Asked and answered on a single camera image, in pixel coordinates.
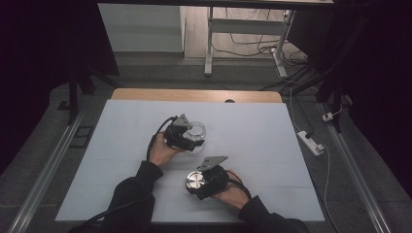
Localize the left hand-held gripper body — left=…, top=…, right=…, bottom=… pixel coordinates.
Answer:
left=162, top=113, right=196, bottom=151

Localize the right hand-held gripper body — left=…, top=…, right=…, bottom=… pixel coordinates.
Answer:
left=193, top=155, right=230, bottom=199

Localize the clear glass jar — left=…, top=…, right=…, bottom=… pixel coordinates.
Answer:
left=183, top=120, right=207, bottom=154

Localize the round silver metal lid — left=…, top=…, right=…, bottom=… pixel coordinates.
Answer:
left=185, top=171, right=207, bottom=195

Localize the person's left hand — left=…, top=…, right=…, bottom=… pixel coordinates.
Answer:
left=149, top=131, right=188, bottom=169

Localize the person's right hand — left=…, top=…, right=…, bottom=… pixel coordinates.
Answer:
left=211, top=180, right=251, bottom=211

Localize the wooden table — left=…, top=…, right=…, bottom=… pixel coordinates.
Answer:
left=111, top=87, right=284, bottom=104

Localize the light blue table mat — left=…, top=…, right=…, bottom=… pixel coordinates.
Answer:
left=54, top=99, right=326, bottom=224

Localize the white power strip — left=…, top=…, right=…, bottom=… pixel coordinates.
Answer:
left=296, top=130, right=326, bottom=157

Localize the black metal stand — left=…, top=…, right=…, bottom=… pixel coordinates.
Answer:
left=57, top=62, right=115, bottom=126
left=281, top=16, right=372, bottom=134

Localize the black curtain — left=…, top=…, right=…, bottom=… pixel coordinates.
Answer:
left=286, top=0, right=412, bottom=202
left=0, top=0, right=120, bottom=176

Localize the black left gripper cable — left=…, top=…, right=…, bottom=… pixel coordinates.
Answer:
left=66, top=116, right=179, bottom=233

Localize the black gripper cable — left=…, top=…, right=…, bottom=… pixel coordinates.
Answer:
left=66, top=116, right=179, bottom=233
left=224, top=169, right=253, bottom=200

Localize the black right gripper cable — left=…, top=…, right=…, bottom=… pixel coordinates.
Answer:
left=224, top=169, right=253, bottom=200

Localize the black rectangular floor frame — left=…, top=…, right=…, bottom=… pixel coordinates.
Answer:
left=70, top=125, right=95, bottom=150

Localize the tangle of black floor cables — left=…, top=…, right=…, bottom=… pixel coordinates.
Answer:
left=212, top=8, right=314, bottom=93

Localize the thin white cable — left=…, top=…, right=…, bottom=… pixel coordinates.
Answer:
left=289, top=87, right=342, bottom=233

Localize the white desk frame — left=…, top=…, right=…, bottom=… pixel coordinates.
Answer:
left=203, top=6, right=296, bottom=79

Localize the aluminium floor rail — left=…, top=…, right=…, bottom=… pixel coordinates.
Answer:
left=7, top=106, right=86, bottom=233
left=319, top=103, right=393, bottom=233

